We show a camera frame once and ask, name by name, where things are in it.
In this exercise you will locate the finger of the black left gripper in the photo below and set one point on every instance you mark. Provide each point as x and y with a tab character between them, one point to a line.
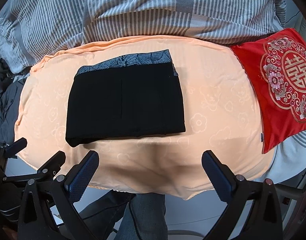
51	167
15	148

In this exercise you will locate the dark grey jacket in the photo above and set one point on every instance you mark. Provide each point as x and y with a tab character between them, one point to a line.
10	92

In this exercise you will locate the black pants with patterned waistband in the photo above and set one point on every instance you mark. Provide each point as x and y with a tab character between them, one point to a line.
127	96

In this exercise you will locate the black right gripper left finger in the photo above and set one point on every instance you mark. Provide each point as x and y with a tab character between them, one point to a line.
35	219

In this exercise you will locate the red embroidered cushion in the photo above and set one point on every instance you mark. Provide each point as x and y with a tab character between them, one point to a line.
276	69

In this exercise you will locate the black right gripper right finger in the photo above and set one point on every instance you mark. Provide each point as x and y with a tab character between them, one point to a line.
264	219

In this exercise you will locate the grey striped duvet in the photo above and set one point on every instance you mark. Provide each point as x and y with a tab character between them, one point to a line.
32	29

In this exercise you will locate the blue jeans leg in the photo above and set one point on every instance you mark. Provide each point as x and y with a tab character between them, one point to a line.
144	218

